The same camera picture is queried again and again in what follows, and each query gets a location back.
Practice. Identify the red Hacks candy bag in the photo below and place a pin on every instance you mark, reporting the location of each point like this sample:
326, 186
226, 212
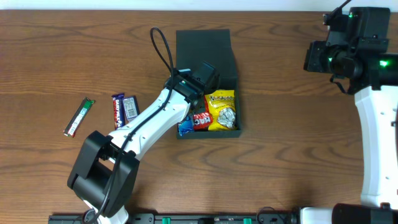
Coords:
201, 119

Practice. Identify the dark green gift box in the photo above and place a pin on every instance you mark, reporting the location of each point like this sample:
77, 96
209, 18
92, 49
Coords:
193, 47

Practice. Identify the Dairy Milk chocolate bar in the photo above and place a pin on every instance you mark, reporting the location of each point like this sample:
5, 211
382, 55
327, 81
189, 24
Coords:
119, 119

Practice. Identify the blue Oreo cookie pack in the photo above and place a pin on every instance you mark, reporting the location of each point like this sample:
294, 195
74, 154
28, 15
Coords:
186, 126

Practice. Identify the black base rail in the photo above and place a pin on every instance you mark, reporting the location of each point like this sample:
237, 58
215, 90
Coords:
266, 218

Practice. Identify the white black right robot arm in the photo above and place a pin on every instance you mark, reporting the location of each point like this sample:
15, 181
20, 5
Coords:
356, 49

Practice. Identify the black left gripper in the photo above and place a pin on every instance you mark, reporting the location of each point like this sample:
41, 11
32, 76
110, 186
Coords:
200, 98

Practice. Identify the green red wafer bar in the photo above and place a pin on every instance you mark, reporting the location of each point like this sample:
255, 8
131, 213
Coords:
78, 117

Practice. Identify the small blue candy box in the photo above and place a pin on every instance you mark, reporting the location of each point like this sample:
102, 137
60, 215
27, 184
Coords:
131, 108

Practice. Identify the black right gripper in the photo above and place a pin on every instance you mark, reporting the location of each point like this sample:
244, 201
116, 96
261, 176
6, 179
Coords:
311, 56

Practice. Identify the yellow Hacks candy bag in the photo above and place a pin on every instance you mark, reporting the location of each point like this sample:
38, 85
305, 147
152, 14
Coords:
221, 107

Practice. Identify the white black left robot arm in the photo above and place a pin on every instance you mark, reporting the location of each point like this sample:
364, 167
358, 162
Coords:
106, 167

